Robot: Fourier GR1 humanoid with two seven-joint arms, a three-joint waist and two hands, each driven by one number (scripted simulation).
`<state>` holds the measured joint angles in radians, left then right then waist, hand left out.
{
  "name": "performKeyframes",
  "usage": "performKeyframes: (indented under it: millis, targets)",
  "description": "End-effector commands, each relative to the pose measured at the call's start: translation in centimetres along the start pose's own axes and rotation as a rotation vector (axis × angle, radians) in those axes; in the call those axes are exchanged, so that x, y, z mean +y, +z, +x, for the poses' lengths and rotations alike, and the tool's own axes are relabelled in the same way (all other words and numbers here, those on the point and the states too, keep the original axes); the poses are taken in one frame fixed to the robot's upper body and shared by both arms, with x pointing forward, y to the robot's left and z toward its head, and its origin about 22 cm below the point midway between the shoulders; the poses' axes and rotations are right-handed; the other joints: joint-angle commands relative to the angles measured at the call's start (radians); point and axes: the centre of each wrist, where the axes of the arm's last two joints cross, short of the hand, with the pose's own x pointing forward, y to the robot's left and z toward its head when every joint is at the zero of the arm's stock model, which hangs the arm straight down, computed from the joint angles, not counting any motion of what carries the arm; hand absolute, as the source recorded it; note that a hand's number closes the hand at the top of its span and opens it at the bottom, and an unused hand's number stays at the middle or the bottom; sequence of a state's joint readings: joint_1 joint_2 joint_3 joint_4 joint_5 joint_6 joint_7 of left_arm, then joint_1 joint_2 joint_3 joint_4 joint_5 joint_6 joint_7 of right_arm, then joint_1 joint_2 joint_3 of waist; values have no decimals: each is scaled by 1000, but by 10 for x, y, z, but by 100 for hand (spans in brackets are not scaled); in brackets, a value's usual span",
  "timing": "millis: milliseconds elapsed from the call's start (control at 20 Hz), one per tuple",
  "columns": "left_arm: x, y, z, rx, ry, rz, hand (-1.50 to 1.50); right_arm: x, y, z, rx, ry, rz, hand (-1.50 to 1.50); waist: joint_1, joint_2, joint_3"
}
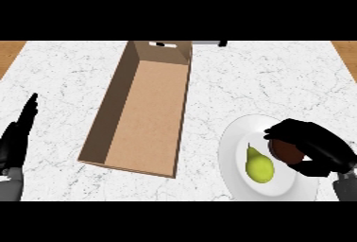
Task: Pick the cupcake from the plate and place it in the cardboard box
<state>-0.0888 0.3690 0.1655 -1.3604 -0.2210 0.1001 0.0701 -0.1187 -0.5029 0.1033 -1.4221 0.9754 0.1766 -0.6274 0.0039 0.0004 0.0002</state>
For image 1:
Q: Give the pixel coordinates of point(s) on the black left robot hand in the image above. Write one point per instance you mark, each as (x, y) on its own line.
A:
(13, 138)

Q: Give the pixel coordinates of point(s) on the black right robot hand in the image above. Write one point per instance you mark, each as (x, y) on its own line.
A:
(317, 145)

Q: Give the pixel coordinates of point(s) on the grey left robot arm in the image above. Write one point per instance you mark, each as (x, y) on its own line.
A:
(11, 186)

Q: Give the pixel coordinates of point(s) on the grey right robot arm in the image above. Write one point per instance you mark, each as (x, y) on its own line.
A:
(346, 186)

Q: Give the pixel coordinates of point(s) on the white round plate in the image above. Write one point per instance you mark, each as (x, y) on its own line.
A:
(232, 164)

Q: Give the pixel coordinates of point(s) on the open cardboard box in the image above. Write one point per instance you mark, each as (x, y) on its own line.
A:
(144, 107)

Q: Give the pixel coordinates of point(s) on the yellow-green pear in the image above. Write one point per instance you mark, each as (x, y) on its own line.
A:
(259, 165)

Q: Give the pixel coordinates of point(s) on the grey and black object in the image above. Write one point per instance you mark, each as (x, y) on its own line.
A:
(212, 43)

